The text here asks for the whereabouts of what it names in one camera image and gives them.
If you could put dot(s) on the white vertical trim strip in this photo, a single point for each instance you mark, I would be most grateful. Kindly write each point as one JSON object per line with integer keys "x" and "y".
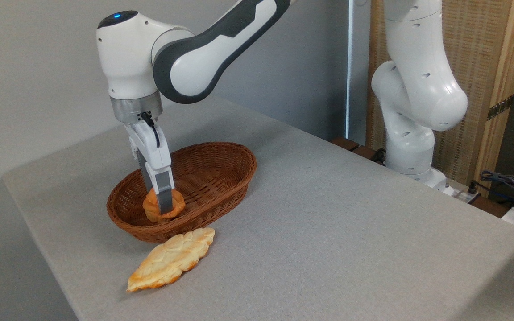
{"x": 350, "y": 67}

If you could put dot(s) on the brown wooden base board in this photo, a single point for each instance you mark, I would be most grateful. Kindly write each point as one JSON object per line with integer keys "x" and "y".
{"x": 355, "y": 149}

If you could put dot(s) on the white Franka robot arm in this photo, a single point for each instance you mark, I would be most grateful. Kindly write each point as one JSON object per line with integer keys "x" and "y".
{"x": 127, "y": 58}

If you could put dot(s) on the brown wicker basket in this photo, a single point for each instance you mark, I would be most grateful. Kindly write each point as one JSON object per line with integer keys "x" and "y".
{"x": 221, "y": 187}

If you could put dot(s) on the round orange bread roll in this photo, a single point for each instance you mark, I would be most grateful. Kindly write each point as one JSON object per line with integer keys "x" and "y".
{"x": 151, "y": 209}

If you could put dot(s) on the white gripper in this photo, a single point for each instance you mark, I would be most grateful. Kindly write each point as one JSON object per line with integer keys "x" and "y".
{"x": 152, "y": 147}

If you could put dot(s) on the long leaf-shaped bread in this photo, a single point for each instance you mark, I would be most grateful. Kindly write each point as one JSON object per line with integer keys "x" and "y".
{"x": 172, "y": 258}

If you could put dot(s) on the brass screen hinge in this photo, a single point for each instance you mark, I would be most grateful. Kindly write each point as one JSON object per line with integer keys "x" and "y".
{"x": 500, "y": 108}

